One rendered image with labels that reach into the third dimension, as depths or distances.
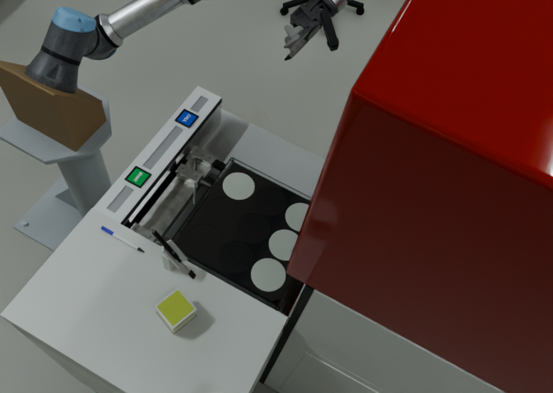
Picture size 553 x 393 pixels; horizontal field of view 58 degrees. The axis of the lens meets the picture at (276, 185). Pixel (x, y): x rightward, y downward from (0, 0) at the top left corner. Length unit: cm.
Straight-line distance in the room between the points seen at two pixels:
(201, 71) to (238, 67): 23
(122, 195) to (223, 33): 201
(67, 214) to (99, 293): 126
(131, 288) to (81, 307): 13
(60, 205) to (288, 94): 140
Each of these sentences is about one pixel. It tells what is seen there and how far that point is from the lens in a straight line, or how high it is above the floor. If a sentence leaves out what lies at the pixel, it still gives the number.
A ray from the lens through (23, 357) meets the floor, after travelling 243.
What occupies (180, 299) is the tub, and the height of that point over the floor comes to 103.
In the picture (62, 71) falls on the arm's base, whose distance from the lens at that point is 166.
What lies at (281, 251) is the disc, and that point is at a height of 90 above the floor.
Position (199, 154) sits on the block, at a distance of 163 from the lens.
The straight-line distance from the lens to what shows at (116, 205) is 150.
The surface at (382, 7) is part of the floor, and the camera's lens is 379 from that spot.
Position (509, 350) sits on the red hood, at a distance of 101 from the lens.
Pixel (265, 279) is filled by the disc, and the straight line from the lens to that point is 145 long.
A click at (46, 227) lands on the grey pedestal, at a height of 1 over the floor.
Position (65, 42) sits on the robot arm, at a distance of 165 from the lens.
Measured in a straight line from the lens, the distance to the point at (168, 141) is 161.
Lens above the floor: 226
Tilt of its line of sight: 58 degrees down
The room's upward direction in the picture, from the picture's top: 13 degrees clockwise
